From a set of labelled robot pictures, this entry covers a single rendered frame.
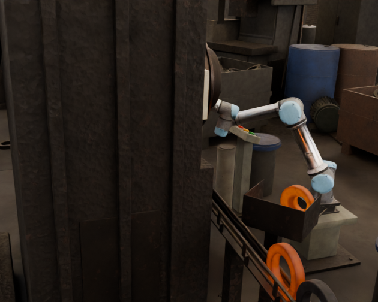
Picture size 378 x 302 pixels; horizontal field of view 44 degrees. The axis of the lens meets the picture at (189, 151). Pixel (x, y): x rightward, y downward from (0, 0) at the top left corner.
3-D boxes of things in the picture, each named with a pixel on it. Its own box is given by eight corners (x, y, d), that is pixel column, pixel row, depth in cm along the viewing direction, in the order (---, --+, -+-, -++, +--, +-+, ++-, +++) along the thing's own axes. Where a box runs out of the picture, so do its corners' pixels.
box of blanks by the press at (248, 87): (193, 152, 453) (196, 72, 427) (146, 130, 514) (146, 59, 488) (267, 135, 513) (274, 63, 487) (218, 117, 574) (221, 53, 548)
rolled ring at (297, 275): (277, 292, 162) (269, 294, 161) (272, 238, 163) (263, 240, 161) (308, 306, 145) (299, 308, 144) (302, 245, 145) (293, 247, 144)
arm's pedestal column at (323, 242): (321, 232, 313) (326, 196, 304) (360, 265, 278) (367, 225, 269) (267, 240, 300) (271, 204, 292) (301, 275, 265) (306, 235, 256)
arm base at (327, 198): (325, 192, 285) (327, 177, 282) (337, 203, 271) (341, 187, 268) (302, 192, 282) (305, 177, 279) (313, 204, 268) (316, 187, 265)
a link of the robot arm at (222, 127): (229, 133, 277) (235, 117, 272) (224, 139, 266) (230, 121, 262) (216, 129, 278) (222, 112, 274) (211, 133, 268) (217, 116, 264)
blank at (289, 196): (305, 184, 192) (309, 182, 194) (275, 188, 204) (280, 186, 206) (315, 220, 192) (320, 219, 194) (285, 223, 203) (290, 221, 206)
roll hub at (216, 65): (210, 115, 211) (213, 52, 202) (186, 100, 236) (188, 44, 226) (221, 114, 213) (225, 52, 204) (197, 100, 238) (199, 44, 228)
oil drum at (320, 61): (299, 128, 541) (308, 49, 512) (272, 115, 593) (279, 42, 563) (341, 124, 563) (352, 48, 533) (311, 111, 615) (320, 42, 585)
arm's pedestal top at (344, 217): (324, 199, 300) (325, 194, 298) (357, 223, 271) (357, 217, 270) (280, 205, 289) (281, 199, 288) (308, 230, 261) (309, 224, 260)
